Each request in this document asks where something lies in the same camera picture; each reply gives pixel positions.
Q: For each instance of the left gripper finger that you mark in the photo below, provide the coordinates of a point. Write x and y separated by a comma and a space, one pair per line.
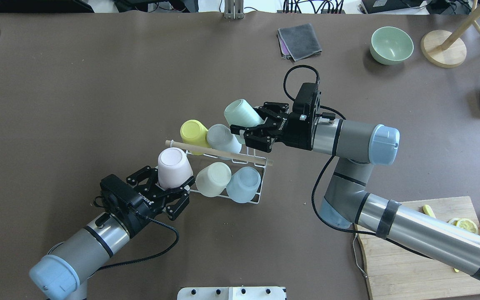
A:
143, 179
178, 199

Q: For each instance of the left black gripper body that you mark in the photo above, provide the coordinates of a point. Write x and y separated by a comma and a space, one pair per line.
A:
141, 209

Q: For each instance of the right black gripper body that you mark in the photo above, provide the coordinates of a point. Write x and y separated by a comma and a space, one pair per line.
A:
295, 134

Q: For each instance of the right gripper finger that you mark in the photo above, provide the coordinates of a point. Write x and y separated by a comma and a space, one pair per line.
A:
273, 111
260, 137

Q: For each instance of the pink plastic cup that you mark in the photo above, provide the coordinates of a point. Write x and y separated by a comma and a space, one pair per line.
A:
174, 168

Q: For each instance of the mint green plastic cup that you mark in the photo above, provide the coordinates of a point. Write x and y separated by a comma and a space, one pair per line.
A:
240, 113

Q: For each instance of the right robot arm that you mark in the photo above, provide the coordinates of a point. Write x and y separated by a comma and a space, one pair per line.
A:
379, 170

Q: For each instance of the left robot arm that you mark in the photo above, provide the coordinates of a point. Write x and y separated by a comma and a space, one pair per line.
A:
63, 272

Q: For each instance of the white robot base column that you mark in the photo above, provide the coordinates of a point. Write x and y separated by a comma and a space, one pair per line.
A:
233, 293

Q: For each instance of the grey plastic cup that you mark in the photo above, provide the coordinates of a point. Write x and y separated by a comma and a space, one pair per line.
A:
219, 137

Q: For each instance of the cream plastic cup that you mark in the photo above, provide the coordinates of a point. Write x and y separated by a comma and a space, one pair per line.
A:
213, 179

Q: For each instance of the light blue plastic cup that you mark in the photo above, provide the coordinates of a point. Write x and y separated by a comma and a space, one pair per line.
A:
243, 185

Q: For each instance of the yellow plastic cup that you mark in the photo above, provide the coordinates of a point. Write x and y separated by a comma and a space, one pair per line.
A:
194, 133

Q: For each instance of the grey folded cloth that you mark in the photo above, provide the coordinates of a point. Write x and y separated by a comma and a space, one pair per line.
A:
298, 42

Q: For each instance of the green ceramic bowl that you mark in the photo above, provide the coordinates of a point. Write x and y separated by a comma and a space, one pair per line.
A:
390, 45

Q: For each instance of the yellow plastic knife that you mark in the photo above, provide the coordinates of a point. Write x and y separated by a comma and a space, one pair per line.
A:
427, 209

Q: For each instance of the wooden mug tree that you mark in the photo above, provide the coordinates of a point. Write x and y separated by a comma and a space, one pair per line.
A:
446, 49

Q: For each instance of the lemon slice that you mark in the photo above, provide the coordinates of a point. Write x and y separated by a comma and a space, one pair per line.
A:
468, 225
454, 221

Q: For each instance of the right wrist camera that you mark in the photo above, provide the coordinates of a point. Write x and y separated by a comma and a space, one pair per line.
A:
306, 103

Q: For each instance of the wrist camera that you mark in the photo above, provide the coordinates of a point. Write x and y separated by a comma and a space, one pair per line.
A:
118, 196
306, 103

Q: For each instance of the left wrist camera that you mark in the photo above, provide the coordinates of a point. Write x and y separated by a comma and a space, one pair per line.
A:
118, 196

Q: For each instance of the white wire cup holder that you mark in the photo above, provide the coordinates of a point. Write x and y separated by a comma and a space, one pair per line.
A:
201, 157

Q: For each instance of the aluminium frame post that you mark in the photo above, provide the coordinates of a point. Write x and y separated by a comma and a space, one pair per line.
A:
234, 9

